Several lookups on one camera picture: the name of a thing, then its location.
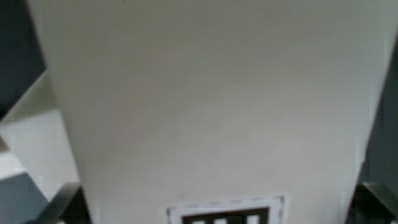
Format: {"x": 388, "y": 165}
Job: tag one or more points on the white cabinet body box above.
{"x": 34, "y": 143}

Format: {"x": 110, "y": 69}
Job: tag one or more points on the white cabinet top block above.
{"x": 217, "y": 92}

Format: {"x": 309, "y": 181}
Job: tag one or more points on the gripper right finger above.
{"x": 373, "y": 205}

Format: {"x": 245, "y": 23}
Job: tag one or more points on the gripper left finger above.
{"x": 66, "y": 210}

